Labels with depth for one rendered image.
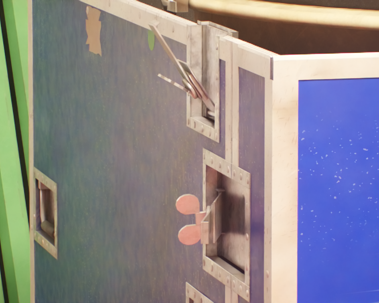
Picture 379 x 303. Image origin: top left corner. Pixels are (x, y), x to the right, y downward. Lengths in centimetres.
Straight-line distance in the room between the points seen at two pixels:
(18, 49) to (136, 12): 211
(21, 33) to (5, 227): 44
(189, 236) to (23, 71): 241
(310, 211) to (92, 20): 77
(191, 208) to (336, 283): 22
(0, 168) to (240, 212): 221
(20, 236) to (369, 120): 239
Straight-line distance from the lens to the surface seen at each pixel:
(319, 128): 244
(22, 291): 479
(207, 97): 265
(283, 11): 287
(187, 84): 265
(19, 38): 504
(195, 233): 264
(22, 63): 503
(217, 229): 263
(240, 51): 252
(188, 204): 262
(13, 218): 480
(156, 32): 264
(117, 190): 306
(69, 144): 331
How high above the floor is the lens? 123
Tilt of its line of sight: 9 degrees down
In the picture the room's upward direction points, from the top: straight up
